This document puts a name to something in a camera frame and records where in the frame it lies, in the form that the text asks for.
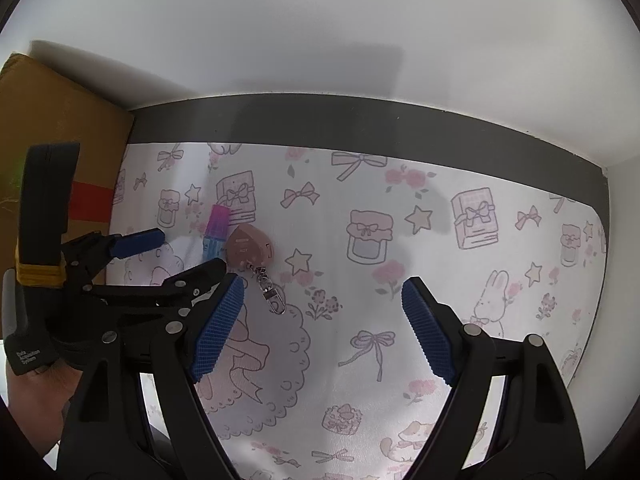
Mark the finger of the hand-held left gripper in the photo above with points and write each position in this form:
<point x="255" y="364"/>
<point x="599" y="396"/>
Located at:
<point x="197" y="274"/>
<point x="137" y="242"/>

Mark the white cartoon printed mat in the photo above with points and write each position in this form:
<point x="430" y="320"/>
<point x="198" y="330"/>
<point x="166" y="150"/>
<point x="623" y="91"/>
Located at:
<point x="375" y="210"/>

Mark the pink and blue small bottle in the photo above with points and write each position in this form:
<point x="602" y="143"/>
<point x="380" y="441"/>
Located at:
<point x="216" y="232"/>

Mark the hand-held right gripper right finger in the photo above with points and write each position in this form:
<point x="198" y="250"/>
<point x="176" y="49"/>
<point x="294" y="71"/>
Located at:
<point x="430" y="332"/>

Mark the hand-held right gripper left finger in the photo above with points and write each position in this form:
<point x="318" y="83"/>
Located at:
<point x="220" y="330"/>

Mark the person's left hand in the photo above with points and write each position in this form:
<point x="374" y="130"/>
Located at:
<point x="40" y="397"/>

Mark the brown cardboard box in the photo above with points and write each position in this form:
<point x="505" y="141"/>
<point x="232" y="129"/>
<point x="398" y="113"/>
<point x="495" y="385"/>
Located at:
<point x="60" y="150"/>

